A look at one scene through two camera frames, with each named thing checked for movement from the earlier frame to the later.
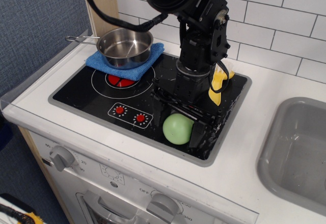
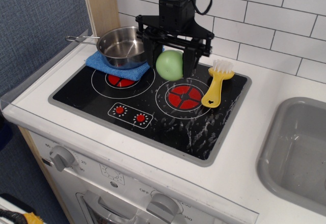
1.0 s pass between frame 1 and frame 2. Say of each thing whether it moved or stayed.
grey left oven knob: stayed
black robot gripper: moved
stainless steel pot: stayed
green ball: moved
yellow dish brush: stayed
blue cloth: stayed
